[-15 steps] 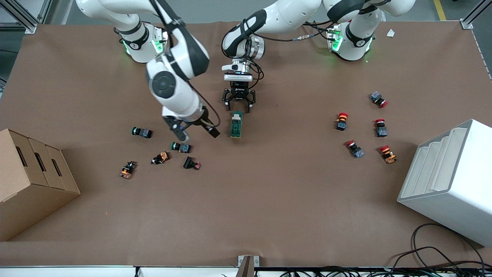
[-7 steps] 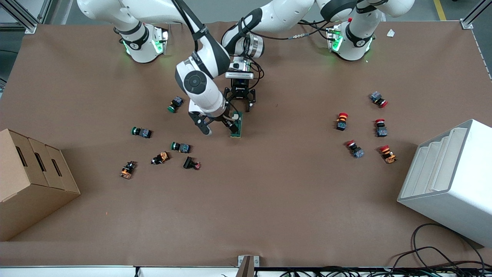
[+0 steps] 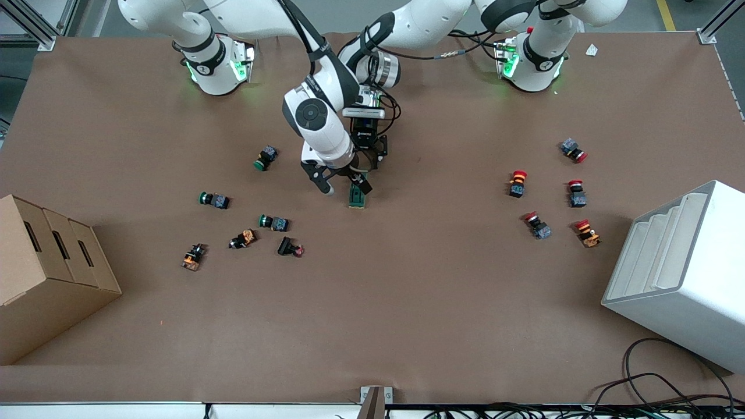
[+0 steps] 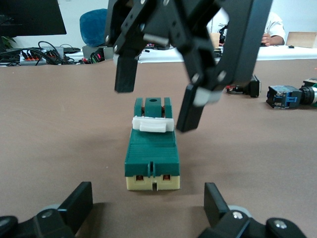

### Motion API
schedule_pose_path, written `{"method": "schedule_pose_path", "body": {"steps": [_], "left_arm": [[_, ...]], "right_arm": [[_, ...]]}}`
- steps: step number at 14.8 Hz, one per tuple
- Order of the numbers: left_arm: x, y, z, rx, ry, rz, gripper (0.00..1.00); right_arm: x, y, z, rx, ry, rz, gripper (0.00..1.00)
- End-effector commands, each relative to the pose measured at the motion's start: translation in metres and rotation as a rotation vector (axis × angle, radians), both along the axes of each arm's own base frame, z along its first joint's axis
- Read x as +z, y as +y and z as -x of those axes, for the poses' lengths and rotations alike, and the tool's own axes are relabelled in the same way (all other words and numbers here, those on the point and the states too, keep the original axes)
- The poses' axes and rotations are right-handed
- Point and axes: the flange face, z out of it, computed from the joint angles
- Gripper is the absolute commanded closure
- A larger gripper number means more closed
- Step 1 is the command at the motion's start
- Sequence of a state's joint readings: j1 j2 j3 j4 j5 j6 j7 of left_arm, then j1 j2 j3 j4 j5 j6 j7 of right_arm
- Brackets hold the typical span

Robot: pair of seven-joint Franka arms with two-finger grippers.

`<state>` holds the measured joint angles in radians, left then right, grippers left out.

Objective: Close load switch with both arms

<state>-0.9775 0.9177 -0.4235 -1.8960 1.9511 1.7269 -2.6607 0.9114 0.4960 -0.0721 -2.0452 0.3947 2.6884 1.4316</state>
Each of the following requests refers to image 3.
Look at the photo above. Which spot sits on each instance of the red emergency button black block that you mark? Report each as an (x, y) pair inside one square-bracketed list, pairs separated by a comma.
[(517, 187)]

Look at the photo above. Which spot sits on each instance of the green mushroom button blue block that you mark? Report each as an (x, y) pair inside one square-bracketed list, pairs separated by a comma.
[(268, 155), (279, 223), (220, 201)]

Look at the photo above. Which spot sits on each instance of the white stepped bin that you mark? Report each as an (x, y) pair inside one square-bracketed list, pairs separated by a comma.
[(698, 302)]

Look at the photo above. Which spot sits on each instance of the metal table edge bracket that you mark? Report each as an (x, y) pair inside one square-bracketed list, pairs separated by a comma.
[(375, 401)]

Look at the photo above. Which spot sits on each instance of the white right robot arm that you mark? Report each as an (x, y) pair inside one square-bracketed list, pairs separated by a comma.
[(317, 134)]

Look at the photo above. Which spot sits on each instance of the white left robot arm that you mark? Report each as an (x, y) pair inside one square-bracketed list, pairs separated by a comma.
[(419, 26)]

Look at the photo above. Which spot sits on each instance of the red button orange block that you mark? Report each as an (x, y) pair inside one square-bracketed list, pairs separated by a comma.
[(589, 237)]

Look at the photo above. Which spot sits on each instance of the white table edge rail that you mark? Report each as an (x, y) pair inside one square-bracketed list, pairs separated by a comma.
[(116, 411)]

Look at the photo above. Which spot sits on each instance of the stepped cardboard box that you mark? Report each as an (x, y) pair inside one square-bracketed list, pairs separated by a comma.
[(46, 302)]

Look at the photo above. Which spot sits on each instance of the black selector switch orange block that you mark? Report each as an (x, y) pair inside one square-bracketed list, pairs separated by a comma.
[(247, 237)]

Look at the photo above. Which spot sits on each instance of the orange black contact block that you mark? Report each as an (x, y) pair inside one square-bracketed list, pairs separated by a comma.
[(192, 259)]

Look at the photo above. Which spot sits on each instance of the red button blue block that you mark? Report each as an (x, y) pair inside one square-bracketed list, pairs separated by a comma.
[(541, 231), (569, 145), (577, 199)]

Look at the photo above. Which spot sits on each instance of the white paper scrap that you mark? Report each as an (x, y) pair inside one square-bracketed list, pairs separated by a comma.
[(592, 50)]

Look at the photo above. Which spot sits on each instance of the green load switch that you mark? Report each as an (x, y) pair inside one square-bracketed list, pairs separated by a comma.
[(357, 201)]

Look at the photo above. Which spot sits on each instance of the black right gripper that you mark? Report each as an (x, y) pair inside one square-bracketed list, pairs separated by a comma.
[(353, 174)]

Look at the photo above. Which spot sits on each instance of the black pink switch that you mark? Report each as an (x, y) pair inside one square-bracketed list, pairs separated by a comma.
[(285, 246)]

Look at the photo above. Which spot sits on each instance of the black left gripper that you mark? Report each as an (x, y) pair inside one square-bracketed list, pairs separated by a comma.
[(365, 137)]

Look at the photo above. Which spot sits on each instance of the aluminium frame post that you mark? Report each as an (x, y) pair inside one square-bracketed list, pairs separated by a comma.
[(35, 29), (715, 29)]

